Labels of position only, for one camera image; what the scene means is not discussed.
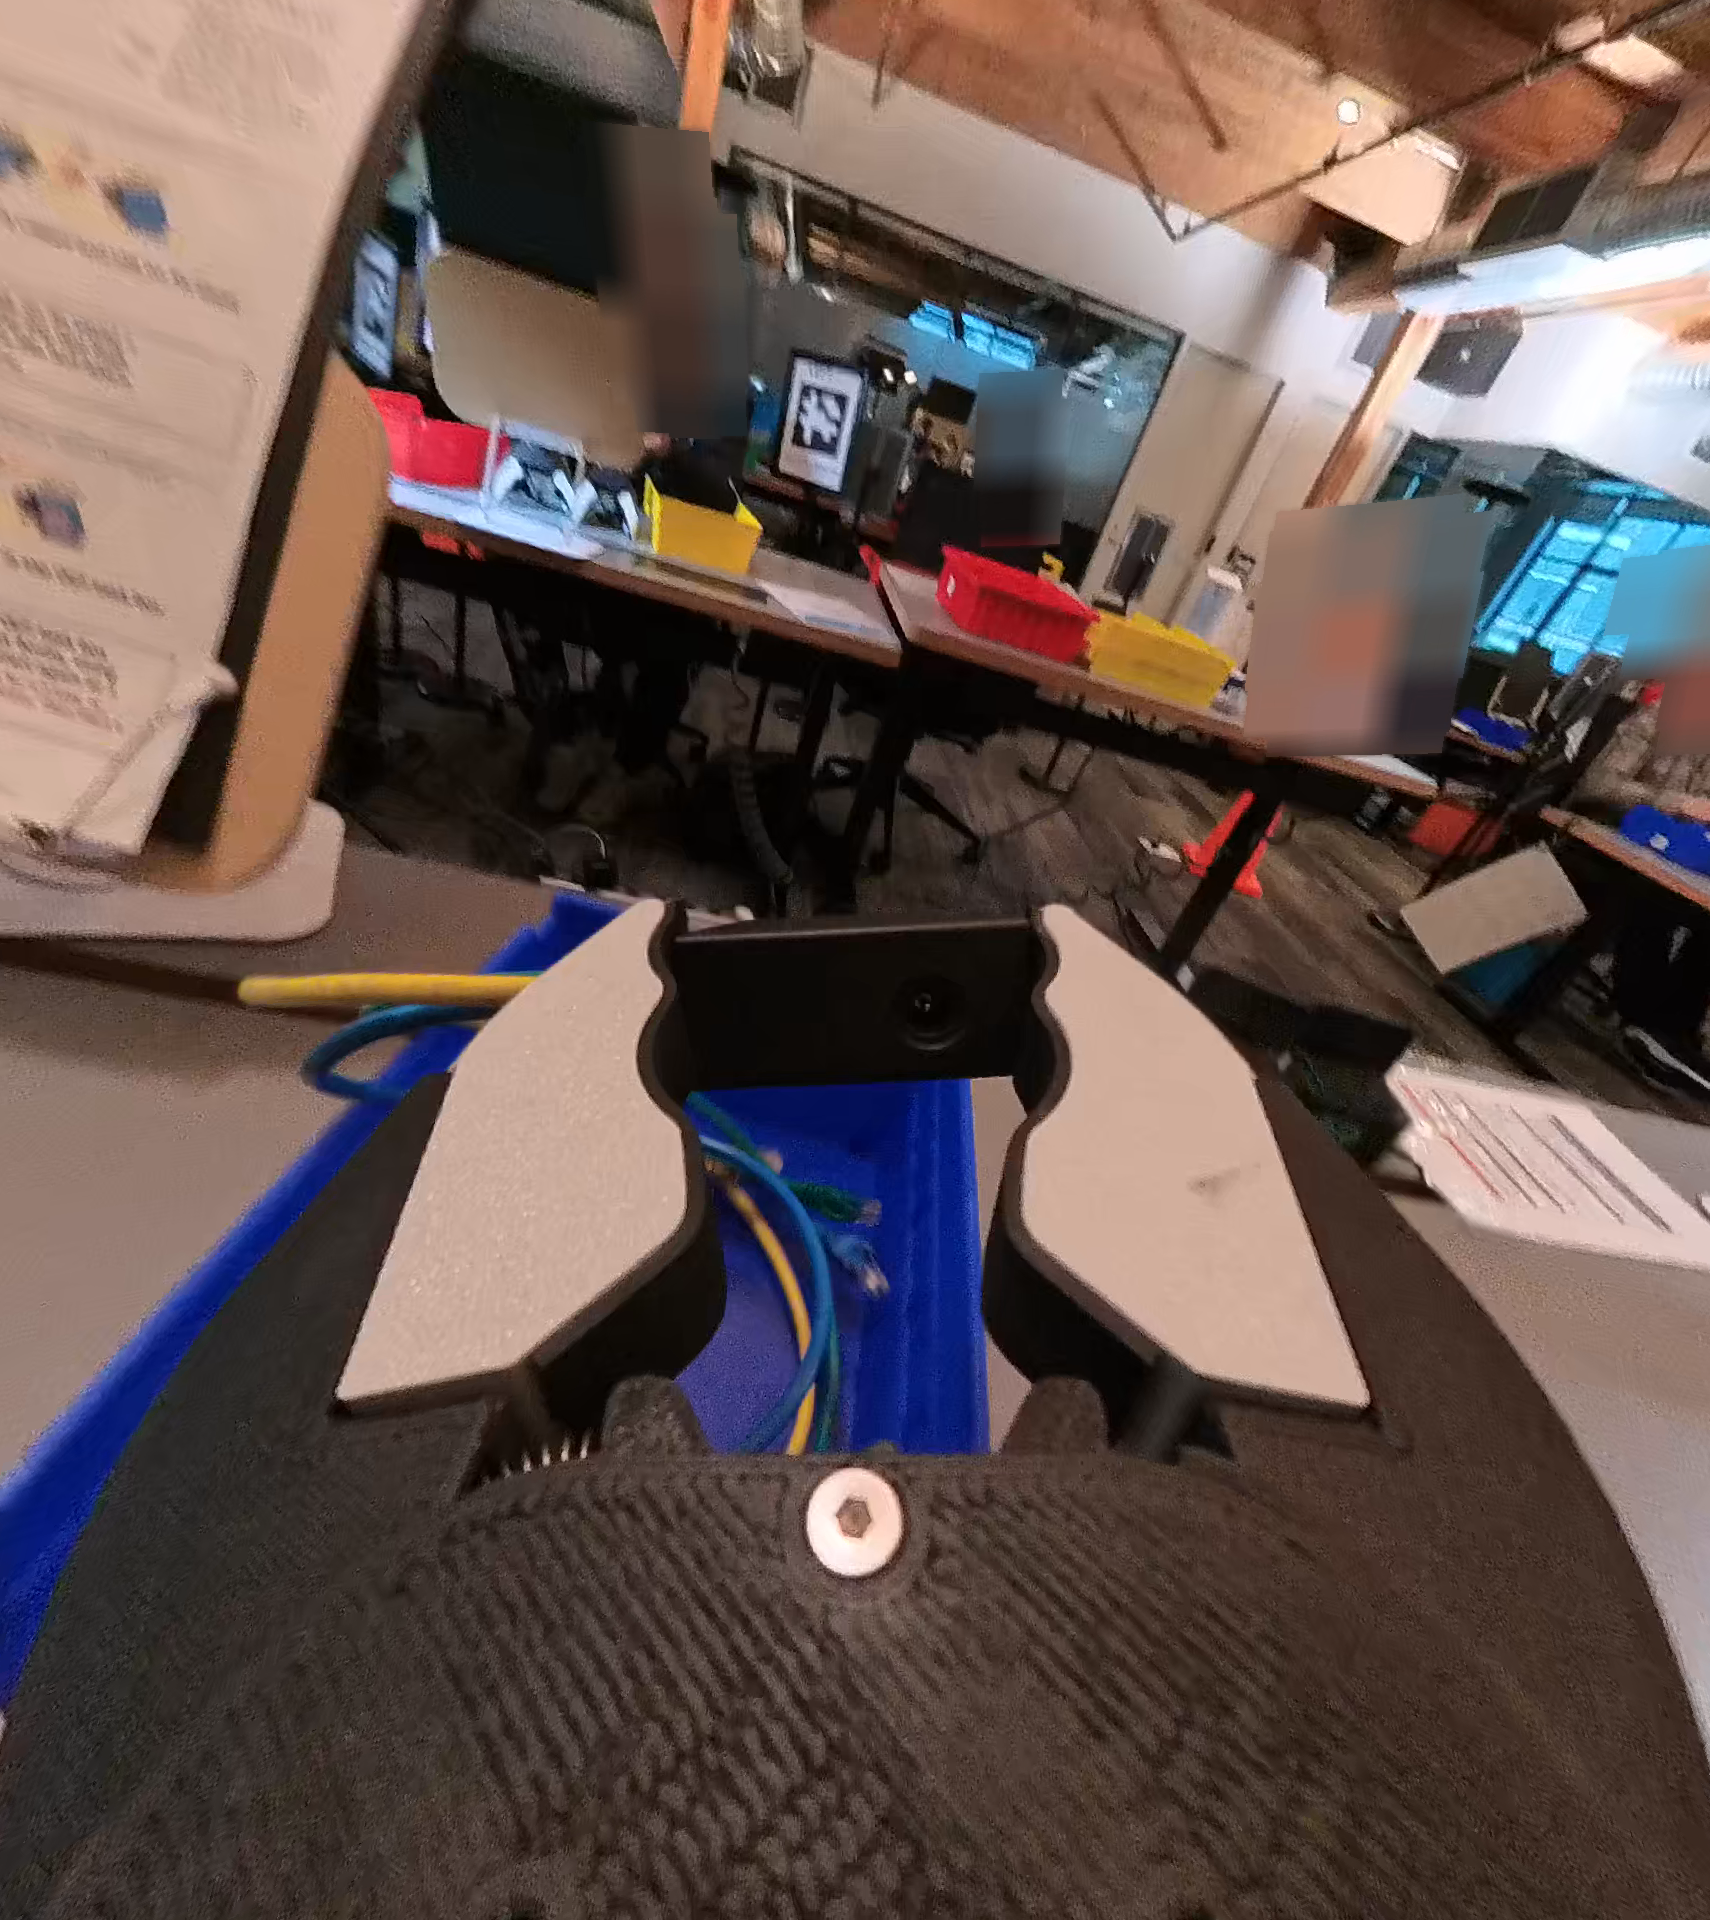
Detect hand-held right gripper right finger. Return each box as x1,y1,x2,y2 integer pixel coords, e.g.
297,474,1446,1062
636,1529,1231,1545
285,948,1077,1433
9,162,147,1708
979,901,1371,1418

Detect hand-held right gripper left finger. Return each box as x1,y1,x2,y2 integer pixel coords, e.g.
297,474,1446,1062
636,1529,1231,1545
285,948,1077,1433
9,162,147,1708
330,895,730,1418

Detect large blue plastic bin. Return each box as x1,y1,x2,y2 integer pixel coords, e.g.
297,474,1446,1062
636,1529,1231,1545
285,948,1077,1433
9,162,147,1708
0,887,989,1708

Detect yellow ethernet cable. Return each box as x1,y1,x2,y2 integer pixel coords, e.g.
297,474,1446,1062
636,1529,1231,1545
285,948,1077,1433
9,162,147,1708
238,974,813,1454

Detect green ethernet cable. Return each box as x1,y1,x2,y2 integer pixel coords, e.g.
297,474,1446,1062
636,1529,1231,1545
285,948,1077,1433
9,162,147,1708
689,1091,881,1454

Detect black network switch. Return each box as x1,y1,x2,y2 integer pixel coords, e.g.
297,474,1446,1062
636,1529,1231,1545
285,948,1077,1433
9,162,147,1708
671,911,1045,1097

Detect blue ethernet cable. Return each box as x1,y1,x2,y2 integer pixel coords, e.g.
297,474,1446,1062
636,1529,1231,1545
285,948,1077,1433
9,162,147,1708
297,999,891,1454

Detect orange traffic cone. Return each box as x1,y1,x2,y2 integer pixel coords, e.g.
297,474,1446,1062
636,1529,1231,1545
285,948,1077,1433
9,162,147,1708
1182,791,1289,901

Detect printed paper sheet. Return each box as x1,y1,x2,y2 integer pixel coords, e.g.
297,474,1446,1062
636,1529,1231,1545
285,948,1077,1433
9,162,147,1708
1391,1057,1710,1275

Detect grey leaning panel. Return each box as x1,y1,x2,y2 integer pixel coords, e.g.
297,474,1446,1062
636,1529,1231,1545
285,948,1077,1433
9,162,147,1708
1403,847,1594,980

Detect yellow plastic bin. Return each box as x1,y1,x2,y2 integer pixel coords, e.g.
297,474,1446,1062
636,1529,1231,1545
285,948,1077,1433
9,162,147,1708
1087,613,1232,710
643,474,766,574

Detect wooden display board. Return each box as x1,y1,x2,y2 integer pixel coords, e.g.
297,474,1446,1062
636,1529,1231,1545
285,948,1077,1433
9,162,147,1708
148,0,479,888

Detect red plastic basket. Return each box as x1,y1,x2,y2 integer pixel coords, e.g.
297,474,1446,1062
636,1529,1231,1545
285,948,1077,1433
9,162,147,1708
365,388,496,492
936,546,1099,666

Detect wooden work table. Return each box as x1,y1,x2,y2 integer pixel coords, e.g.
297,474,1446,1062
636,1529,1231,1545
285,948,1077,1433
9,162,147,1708
867,557,1448,980
386,504,907,901

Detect small blue plastic bin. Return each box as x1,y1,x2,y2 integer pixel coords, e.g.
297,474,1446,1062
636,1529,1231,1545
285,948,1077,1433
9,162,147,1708
1623,803,1710,887

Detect black and white marker sign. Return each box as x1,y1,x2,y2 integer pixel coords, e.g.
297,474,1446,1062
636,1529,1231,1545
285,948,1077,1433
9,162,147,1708
773,349,867,492

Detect tan display board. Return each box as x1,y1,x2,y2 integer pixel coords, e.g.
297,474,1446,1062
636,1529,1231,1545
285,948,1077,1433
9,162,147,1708
422,242,620,455

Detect printed instruction sheet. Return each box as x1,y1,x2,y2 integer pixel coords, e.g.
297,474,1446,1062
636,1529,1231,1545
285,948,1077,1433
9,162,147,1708
0,0,434,857

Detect black wall speaker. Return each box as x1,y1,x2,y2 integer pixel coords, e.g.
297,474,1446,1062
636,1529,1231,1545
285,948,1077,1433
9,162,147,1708
1417,318,1530,399

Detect silver air duct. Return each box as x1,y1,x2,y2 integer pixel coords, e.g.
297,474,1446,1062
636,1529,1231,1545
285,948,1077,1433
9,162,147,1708
1475,142,1710,263

